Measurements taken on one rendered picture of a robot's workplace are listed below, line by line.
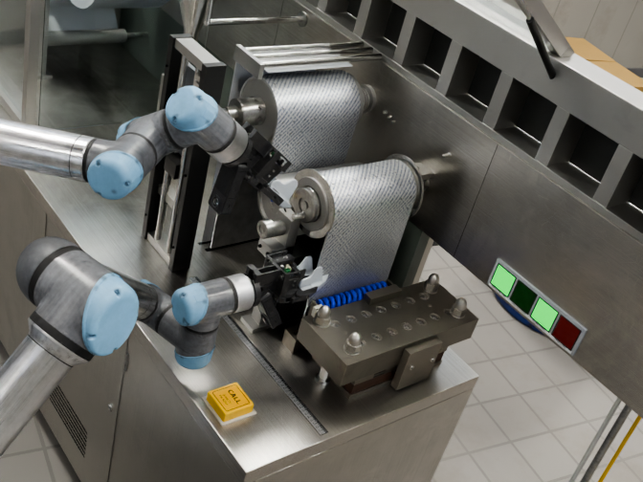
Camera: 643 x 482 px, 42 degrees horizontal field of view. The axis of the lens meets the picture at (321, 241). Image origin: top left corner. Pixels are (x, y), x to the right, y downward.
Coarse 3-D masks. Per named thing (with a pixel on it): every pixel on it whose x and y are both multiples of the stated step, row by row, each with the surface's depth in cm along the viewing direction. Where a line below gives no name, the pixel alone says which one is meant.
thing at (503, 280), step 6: (498, 270) 183; (504, 270) 181; (498, 276) 183; (504, 276) 182; (510, 276) 180; (492, 282) 185; (498, 282) 184; (504, 282) 182; (510, 282) 181; (498, 288) 184; (504, 288) 182; (510, 288) 181; (504, 294) 183
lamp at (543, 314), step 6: (540, 300) 175; (540, 306) 176; (546, 306) 174; (534, 312) 177; (540, 312) 176; (546, 312) 175; (552, 312) 173; (534, 318) 177; (540, 318) 176; (546, 318) 175; (552, 318) 174; (546, 324) 175
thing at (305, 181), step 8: (304, 184) 177; (312, 184) 175; (320, 184) 173; (320, 192) 173; (416, 192) 188; (320, 200) 174; (320, 216) 175; (304, 224) 179; (312, 224) 177; (320, 224) 175
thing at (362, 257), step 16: (384, 224) 186; (400, 224) 190; (336, 240) 179; (352, 240) 182; (368, 240) 186; (384, 240) 190; (400, 240) 194; (320, 256) 180; (336, 256) 182; (352, 256) 186; (368, 256) 190; (384, 256) 194; (336, 272) 186; (352, 272) 189; (368, 272) 193; (384, 272) 197; (320, 288) 186; (336, 288) 189; (352, 288) 193
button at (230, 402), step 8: (232, 384) 175; (208, 392) 172; (216, 392) 172; (224, 392) 172; (232, 392) 173; (240, 392) 173; (208, 400) 172; (216, 400) 170; (224, 400) 171; (232, 400) 171; (240, 400) 172; (248, 400) 172; (216, 408) 170; (224, 408) 169; (232, 408) 169; (240, 408) 170; (248, 408) 171; (224, 416) 168; (232, 416) 169
